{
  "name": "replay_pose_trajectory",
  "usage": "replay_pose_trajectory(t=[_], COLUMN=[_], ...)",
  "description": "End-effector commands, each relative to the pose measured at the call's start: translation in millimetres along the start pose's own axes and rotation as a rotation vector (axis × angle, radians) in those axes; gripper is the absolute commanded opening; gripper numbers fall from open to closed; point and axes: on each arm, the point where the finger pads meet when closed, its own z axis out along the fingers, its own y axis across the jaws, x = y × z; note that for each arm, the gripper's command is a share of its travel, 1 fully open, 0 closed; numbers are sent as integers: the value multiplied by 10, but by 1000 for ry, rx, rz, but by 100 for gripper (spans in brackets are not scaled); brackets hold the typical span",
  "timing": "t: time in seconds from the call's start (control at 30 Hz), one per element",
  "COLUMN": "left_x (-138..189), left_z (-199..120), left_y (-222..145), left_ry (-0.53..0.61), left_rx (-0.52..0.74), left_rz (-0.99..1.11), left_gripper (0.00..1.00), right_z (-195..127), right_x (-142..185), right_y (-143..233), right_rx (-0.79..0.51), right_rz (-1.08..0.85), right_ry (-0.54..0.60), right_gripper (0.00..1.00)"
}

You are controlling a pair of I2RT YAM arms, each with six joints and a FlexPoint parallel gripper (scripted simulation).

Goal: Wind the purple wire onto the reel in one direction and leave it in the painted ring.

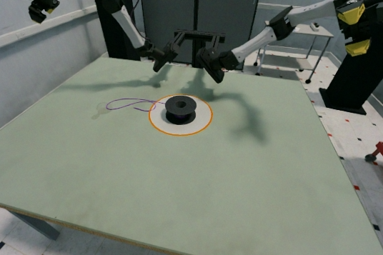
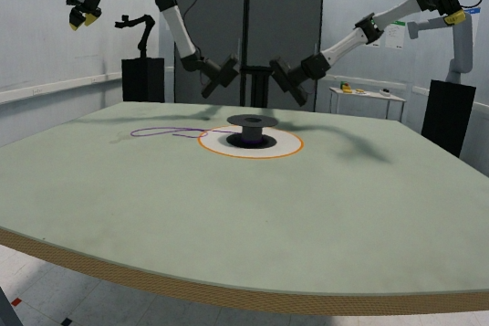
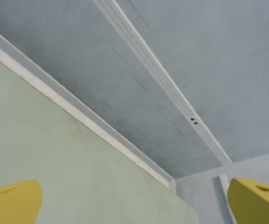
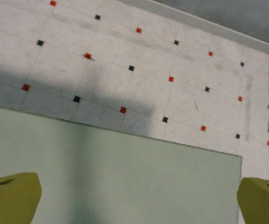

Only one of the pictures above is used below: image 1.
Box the white flat disc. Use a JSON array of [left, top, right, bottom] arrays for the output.
[[150, 96, 212, 135]]

